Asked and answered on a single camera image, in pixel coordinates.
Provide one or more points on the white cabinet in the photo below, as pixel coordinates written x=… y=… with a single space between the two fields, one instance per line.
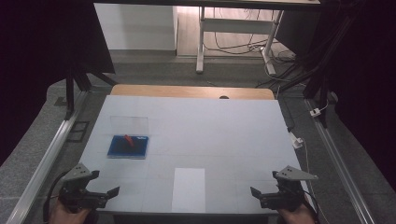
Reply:
x=137 y=28

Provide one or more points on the blue flat case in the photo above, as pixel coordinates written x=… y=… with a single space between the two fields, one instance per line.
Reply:
x=141 y=151

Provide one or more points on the white table cover board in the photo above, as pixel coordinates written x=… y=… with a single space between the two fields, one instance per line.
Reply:
x=211 y=130

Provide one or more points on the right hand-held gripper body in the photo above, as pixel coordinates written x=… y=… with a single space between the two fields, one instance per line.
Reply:
x=285 y=199

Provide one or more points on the aluminium rail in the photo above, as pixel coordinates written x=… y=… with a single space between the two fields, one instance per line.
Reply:
x=46 y=161
x=339 y=165

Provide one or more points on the white-legged desk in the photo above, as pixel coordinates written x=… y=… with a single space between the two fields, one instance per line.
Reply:
x=236 y=25

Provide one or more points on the person's left hand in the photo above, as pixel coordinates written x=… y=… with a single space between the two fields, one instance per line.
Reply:
x=67 y=216

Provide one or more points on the black curtain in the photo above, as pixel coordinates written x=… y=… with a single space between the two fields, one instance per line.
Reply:
x=364 y=77
x=37 y=62

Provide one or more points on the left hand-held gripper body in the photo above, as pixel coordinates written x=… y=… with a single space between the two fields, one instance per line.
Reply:
x=77 y=196

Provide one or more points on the small white power adapter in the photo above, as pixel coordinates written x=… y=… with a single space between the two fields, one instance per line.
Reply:
x=315 y=112

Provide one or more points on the black metal stand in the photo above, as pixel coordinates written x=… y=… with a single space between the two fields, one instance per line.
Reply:
x=70 y=93
x=323 y=99

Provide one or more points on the person's right hand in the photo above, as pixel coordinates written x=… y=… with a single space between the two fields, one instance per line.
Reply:
x=297 y=216

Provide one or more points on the clear case lid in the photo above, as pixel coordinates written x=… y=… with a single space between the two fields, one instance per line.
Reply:
x=129 y=125

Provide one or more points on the wooden table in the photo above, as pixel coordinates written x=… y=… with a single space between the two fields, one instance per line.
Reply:
x=186 y=91

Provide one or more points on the small red object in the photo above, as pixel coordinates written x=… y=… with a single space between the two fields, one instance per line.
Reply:
x=130 y=141

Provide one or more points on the white metal table frame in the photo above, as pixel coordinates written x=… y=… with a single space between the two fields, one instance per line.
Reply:
x=236 y=47

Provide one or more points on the white paper sheet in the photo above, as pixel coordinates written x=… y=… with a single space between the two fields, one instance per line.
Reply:
x=188 y=191

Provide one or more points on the black floor bracket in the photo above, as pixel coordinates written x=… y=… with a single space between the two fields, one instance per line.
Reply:
x=70 y=132

